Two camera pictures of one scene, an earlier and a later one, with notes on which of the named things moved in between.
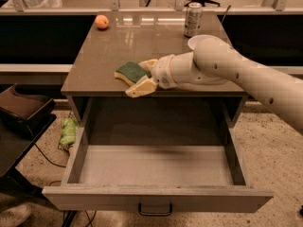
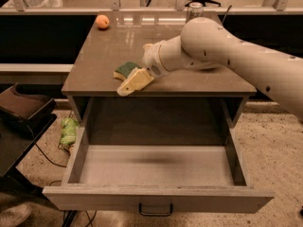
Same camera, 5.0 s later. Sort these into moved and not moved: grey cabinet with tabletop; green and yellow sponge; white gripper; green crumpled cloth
Moved: white gripper
Not moved: green and yellow sponge; grey cabinet with tabletop; green crumpled cloth
